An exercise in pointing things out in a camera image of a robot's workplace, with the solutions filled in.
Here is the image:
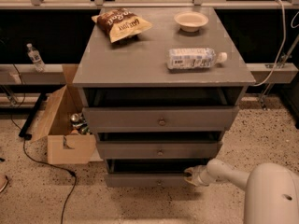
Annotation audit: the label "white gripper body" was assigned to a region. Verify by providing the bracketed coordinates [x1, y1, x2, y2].
[193, 165, 215, 186]

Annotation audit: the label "grey bottom drawer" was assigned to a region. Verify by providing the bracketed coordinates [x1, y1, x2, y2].
[105, 159, 208, 188]

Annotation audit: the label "grey drawer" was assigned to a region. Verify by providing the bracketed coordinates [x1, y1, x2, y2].
[105, 159, 208, 188]
[97, 132, 222, 160]
[83, 106, 239, 133]

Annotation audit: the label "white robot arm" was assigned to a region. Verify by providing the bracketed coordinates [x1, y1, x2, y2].
[184, 159, 299, 224]

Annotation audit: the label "grey middle drawer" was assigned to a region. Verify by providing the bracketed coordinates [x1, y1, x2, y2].
[97, 132, 222, 160]

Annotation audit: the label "grey drawer cabinet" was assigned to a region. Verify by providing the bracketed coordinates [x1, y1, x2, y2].
[72, 7, 257, 182]

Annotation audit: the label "grey top drawer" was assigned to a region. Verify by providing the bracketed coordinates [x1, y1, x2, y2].
[83, 106, 239, 133]

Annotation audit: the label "lying plastic water bottle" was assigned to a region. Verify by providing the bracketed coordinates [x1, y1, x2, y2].
[167, 48, 228, 70]

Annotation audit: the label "low metal ledge beam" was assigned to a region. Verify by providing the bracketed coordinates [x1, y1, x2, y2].
[0, 63, 298, 85]

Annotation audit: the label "cans in box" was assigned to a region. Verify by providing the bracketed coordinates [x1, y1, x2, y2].
[70, 113, 91, 135]

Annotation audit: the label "cardboard box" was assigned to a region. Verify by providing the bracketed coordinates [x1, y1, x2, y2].
[31, 63, 97, 165]

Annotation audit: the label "white paper bowl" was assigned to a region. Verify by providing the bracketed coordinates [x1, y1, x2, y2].
[174, 11, 208, 33]

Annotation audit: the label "brown chips bag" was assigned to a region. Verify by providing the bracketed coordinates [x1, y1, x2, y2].
[92, 7, 152, 43]

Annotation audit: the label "black metal leg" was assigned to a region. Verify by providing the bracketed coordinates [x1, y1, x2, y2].
[19, 92, 47, 140]

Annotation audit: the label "standing water bottle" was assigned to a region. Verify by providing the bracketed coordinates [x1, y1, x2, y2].
[26, 43, 45, 72]

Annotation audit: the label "black floor cable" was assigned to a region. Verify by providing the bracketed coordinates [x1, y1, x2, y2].
[0, 37, 78, 224]

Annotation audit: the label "white hanging cable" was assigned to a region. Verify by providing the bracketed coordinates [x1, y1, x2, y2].
[251, 0, 299, 88]

